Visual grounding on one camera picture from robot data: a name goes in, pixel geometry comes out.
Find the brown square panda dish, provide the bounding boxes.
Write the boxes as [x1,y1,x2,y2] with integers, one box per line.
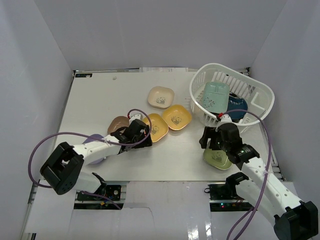
[107,116,129,134]

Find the white plastic dish bin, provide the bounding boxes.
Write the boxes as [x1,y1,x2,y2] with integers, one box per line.
[189,63,275,127]

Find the dark blue leaf plate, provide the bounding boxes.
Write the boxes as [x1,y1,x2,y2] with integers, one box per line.
[227,95,248,123]

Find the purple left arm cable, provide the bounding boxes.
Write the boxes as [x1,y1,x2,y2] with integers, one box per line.
[27,108,153,210]

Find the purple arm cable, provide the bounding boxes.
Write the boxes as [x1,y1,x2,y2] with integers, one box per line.
[226,109,273,240]
[27,108,153,210]

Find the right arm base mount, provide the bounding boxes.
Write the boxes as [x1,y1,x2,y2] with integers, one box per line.
[203,183,253,213]

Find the yellow square dish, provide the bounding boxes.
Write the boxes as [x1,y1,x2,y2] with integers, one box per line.
[162,104,192,131]
[148,113,169,143]

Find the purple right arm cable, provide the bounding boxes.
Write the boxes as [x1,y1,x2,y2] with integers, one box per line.
[226,109,273,240]

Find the black label sticker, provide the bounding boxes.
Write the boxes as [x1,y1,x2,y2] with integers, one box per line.
[74,73,93,78]

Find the purple square panda dish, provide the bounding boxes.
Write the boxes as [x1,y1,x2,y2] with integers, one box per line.
[82,133,106,165]

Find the papers at table back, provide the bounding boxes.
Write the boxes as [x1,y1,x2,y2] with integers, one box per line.
[139,67,198,73]

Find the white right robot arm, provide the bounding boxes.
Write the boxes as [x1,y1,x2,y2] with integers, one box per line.
[199,122,319,240]

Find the cream square panda dish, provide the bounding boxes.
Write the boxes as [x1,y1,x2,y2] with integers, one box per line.
[147,86,175,109]

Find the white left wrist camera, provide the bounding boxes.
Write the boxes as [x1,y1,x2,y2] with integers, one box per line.
[128,113,143,125]

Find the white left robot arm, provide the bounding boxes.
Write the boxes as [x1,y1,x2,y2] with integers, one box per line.
[40,119,152,200]

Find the green square panda dish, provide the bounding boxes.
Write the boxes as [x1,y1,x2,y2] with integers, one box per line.
[203,148,232,170]

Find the teal rectangular divided plate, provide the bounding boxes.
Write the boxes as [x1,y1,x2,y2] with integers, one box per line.
[202,81,230,114]

